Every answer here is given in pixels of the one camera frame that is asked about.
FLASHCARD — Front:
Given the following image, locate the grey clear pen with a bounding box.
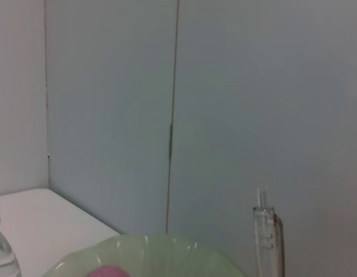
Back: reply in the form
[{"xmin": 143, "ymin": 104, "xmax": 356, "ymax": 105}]
[{"xmin": 252, "ymin": 184, "xmax": 284, "ymax": 277}]

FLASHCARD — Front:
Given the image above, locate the pink toy peach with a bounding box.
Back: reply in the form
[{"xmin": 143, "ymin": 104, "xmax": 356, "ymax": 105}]
[{"xmin": 87, "ymin": 264, "xmax": 133, "ymax": 277}]

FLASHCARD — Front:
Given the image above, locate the clear green-label water bottle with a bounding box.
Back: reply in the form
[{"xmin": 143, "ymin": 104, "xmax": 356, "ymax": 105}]
[{"xmin": 0, "ymin": 194, "xmax": 23, "ymax": 277}]

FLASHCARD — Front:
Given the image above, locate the pale green glass fruit plate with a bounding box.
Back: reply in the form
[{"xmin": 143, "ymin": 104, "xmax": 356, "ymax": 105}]
[{"xmin": 41, "ymin": 233, "xmax": 246, "ymax": 277}]

